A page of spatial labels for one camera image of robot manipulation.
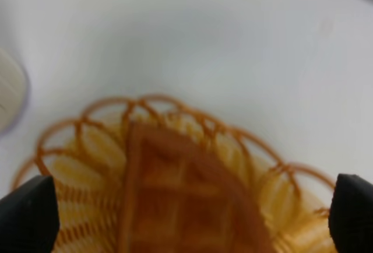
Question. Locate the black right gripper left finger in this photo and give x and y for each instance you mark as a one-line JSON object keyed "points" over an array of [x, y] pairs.
{"points": [[29, 217]]}

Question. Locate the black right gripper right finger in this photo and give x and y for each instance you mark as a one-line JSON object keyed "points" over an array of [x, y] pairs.
{"points": [[350, 216]]}

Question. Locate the orange waffle piece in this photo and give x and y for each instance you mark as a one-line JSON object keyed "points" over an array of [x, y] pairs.
{"points": [[179, 197]]}

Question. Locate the orange woven plastic basket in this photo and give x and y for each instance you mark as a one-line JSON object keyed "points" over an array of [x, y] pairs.
{"points": [[87, 156]]}

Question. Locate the purple and cream cylinder container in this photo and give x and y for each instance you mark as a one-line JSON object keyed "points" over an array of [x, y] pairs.
{"points": [[14, 91]]}

